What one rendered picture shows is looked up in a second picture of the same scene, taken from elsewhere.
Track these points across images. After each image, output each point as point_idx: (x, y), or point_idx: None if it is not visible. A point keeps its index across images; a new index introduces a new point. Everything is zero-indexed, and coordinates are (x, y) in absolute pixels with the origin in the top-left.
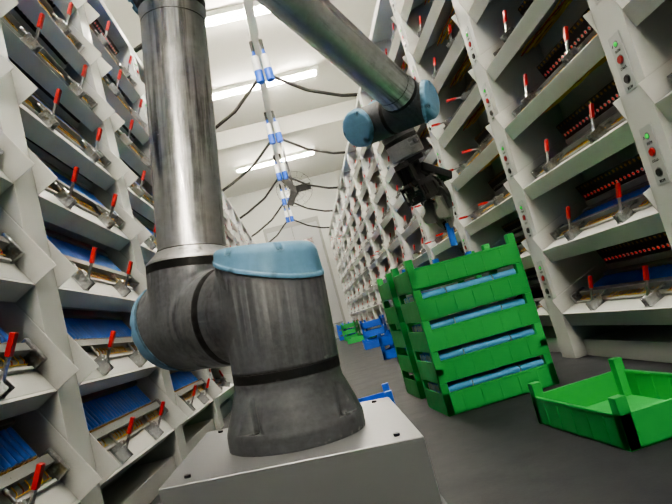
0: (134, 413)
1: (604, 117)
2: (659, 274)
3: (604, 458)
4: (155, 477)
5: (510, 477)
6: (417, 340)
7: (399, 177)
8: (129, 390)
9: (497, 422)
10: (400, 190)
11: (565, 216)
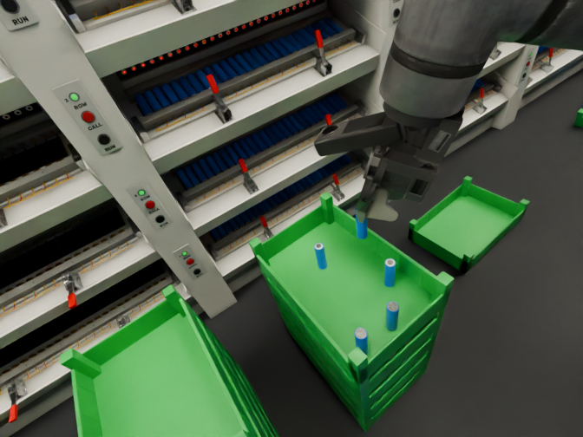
0: None
1: (219, 48)
2: (305, 183)
3: (533, 227)
4: None
5: (574, 259)
6: (399, 373)
7: (449, 145)
8: None
9: (457, 307)
10: (436, 174)
11: (167, 184)
